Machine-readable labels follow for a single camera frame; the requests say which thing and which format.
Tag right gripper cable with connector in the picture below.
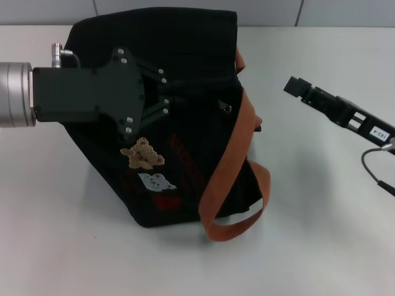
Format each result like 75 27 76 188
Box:
361 137 395 197

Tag left gripper cable with connector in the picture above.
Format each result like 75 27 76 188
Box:
51 43 81 69

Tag black food bag brown straps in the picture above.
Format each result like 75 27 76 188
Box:
61 6 272 244

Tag gripper cable with connector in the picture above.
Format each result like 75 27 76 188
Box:
361 137 395 197
51 43 81 69

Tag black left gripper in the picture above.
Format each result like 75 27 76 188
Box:
31 46 186 146

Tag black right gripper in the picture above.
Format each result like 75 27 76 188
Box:
283 75 395 148

